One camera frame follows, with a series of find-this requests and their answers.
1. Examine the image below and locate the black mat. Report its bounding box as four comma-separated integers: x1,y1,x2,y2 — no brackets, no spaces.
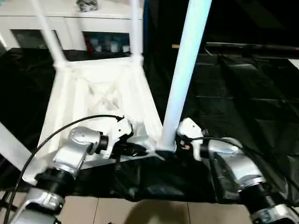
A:
0,48,299,206

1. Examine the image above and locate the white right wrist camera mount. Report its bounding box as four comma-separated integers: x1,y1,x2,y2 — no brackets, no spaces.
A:
177,118,203,161

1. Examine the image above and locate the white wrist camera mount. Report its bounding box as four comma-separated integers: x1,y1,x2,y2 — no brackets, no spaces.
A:
177,118,203,161
102,115,134,159

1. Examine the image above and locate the white plastic table leg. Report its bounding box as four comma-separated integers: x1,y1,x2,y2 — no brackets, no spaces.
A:
30,0,67,67
129,0,143,63
0,122,33,168
156,0,213,150

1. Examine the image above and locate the white glass-door cabinet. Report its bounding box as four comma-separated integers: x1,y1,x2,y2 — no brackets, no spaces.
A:
0,0,144,52

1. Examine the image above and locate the black object pile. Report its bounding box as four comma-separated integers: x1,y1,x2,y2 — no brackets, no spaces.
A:
76,0,99,12

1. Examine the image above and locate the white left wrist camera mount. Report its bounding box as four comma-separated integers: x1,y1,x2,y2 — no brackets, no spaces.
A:
102,115,134,159

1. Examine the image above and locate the white plastic table top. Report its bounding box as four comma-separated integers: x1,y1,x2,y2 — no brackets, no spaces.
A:
22,56,169,185

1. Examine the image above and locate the black backdrop cloth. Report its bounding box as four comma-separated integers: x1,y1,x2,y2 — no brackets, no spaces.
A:
210,0,299,44

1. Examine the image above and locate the blue vertical strip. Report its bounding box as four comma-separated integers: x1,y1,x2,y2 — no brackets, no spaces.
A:
142,0,150,53

